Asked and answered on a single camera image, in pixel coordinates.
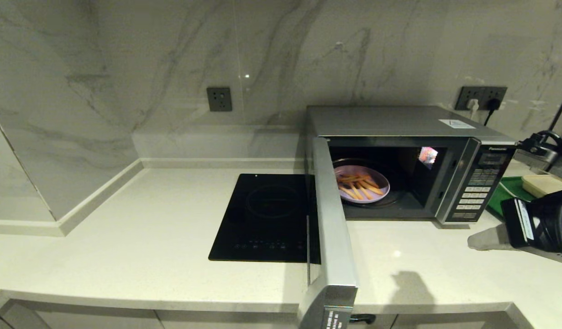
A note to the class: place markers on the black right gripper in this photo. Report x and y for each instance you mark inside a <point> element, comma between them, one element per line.
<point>543,224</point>

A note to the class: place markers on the purple plate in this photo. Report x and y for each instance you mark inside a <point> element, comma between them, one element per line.
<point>342,197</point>

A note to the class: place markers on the white paper sheet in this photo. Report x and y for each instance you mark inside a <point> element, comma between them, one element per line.
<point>456,124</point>

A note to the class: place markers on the silver Panasonic microwave oven body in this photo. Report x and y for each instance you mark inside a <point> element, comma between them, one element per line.
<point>376,120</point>

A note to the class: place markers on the green plastic tray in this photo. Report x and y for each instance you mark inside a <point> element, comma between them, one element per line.
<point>506,194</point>

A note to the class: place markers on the beige plastic box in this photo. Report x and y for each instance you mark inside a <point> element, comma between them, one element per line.
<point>543,185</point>

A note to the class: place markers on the white power plug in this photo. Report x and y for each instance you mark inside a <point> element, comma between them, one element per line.
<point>473,105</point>

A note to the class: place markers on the black induction cooktop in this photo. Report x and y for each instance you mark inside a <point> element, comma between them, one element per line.
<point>262,219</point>

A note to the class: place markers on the grey cabinet side panel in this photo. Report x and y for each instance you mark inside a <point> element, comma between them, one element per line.
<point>16,320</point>

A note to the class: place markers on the grey double wall socket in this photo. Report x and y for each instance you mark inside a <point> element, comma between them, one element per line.
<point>484,92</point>

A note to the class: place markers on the grey single wall socket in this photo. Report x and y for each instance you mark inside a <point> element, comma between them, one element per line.
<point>219,99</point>

